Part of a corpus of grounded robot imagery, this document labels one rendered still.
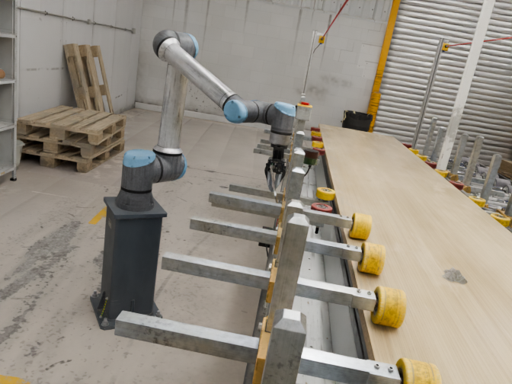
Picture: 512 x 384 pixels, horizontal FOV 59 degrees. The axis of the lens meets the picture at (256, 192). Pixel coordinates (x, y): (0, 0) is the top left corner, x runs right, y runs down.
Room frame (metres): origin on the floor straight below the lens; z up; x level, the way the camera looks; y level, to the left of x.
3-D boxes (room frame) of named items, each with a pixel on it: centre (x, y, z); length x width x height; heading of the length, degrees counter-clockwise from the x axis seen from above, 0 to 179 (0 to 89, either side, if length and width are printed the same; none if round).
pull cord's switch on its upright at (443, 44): (4.16, -1.39, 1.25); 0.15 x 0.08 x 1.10; 177
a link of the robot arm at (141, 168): (2.12, 0.58, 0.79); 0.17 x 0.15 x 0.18; 145
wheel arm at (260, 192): (1.88, -0.10, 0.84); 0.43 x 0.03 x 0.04; 87
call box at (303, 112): (2.18, -0.16, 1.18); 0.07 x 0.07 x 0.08; 87
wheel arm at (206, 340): (0.63, -0.06, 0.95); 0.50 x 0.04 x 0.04; 87
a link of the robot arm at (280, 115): (1.87, -0.06, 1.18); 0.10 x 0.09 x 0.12; 55
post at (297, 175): (1.17, -0.10, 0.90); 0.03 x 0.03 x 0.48; 87
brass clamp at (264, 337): (0.65, -0.07, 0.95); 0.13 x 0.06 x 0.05; 177
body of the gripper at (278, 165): (1.86, -0.06, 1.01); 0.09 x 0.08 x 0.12; 177
